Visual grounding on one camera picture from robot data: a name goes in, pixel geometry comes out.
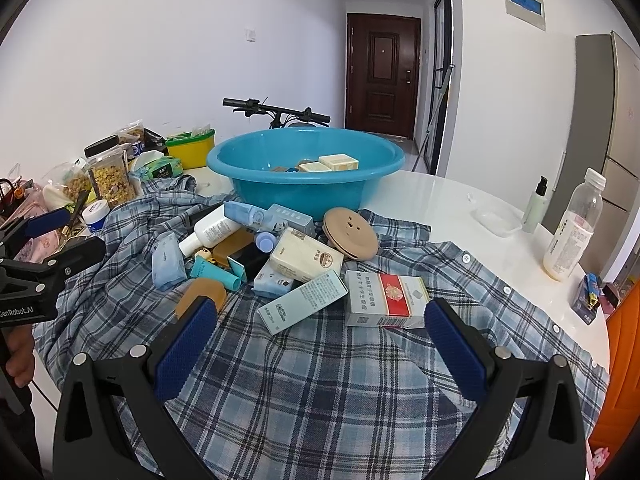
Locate white jar blue label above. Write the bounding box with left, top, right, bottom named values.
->
left=81, top=199, right=111, bottom=234

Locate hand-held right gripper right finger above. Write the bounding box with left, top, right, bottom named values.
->
left=424, top=298, right=588, bottom=480

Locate mop with metal pole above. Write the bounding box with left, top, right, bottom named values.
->
left=416, top=62, right=456, bottom=162

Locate clear dried snack bag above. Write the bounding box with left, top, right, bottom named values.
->
left=116, top=120, right=146, bottom=154

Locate black framed glass door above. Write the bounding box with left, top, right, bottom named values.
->
left=425, top=0, right=454, bottom=177

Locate teal tube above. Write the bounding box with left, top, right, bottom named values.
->
left=189, top=255, right=247, bottom=291

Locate white squeeze bottle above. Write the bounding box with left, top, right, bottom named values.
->
left=178, top=203, right=242, bottom=257

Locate green tissue pack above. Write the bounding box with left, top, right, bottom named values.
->
left=131, top=156, right=184, bottom=181

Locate yellow container green lid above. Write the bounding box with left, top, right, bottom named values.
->
left=165, top=129, right=216, bottom=170

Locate blue plaid shirt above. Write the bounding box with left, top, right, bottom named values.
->
left=32, top=175, right=612, bottom=480

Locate blue plastic basin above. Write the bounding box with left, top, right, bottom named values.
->
left=206, top=128, right=406, bottom=222

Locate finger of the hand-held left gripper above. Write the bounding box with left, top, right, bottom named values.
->
left=45, top=236, right=107, bottom=279
left=0, top=207, right=71, bottom=257

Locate white and teal box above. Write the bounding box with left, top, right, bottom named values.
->
left=256, top=270, right=349, bottom=336

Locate clear plastic tray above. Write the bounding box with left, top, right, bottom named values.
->
left=472, top=206, right=524, bottom=239

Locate dark brown door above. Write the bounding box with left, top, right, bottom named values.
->
left=345, top=12, right=422, bottom=141

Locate clear plastic milk bottle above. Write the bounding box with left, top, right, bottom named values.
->
left=542, top=167, right=607, bottom=282

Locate beige refrigerator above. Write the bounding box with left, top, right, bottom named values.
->
left=542, top=30, right=640, bottom=282

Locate light blue sachet packet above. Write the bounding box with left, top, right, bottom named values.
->
left=151, top=232, right=187, bottom=290

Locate black bicycle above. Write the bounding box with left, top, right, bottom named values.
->
left=222, top=97, right=332, bottom=131

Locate light blue panda box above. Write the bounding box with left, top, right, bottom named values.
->
left=223, top=201, right=316, bottom=237

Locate clear granola snack bag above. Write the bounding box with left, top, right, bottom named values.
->
left=87, top=150, right=139, bottom=209

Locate orange chair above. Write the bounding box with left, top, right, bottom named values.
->
left=589, top=285, right=640, bottom=461

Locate round tan wooden disc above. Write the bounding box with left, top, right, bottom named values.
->
left=322, top=207, right=379, bottom=261

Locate black box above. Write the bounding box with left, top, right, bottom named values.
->
left=227, top=247, right=272, bottom=282

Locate clear nut snack bag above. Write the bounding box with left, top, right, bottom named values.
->
left=50, top=160, right=94, bottom=207

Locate small blue toy box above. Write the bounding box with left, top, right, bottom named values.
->
left=571, top=272, right=602, bottom=322

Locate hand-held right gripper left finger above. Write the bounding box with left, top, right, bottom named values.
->
left=52, top=296, right=221, bottom=480

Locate person's left hand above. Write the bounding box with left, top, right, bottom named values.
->
left=6, top=322, right=37, bottom=389

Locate red and white carton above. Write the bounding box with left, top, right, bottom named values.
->
left=344, top=270, right=432, bottom=330

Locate pale green pump bottle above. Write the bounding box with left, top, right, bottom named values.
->
left=521, top=176, right=550, bottom=234

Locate cream tissue pack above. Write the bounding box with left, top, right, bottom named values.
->
left=270, top=227, right=345, bottom=283

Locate brown box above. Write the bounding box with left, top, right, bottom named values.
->
left=212, top=230, right=256, bottom=266

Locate light blue tissue pack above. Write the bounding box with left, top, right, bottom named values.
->
left=252, top=265, right=296, bottom=297

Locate pink bag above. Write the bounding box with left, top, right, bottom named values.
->
left=0, top=180, right=68, bottom=263

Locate person's dark clothing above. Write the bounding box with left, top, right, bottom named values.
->
left=0, top=390, right=47, bottom=480

